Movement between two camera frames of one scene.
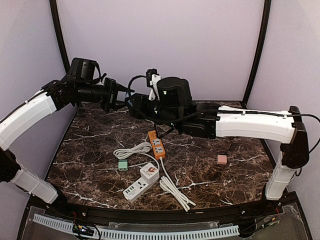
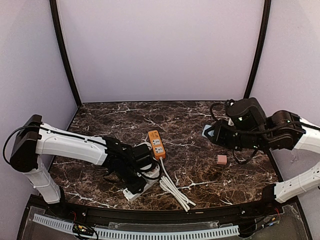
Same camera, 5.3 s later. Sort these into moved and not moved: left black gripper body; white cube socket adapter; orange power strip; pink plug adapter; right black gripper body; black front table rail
Moved: left black gripper body; right black gripper body
Not moved: black front table rail; white cube socket adapter; pink plug adapter; orange power strip
